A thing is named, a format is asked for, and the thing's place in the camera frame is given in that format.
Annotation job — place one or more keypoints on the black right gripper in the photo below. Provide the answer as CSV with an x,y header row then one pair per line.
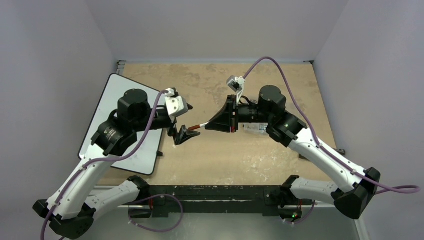
x,y
233,114

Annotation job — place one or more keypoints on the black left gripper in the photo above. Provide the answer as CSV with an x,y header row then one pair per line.
x,y
183,134

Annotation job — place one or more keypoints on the red marker cap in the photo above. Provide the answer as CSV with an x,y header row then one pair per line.
x,y
194,127

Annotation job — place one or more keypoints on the white marker pen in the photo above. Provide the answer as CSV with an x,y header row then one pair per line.
x,y
202,125

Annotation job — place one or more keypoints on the white whiteboard black frame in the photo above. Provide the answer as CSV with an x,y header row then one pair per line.
x,y
127,126

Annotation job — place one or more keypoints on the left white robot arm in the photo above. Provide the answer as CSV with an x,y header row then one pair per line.
x,y
71,210

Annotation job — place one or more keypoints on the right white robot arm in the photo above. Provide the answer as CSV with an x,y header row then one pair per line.
x,y
347,190

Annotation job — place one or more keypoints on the clear plastic screw organizer box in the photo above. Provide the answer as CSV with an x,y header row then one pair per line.
x,y
254,128

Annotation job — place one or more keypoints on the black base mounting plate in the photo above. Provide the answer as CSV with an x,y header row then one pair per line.
x,y
266,200

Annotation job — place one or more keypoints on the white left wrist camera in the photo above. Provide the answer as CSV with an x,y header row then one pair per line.
x,y
176,105

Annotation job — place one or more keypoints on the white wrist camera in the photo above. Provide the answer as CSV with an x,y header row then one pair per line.
x,y
237,84
176,105

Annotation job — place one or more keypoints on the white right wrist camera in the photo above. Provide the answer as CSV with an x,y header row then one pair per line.
x,y
237,84

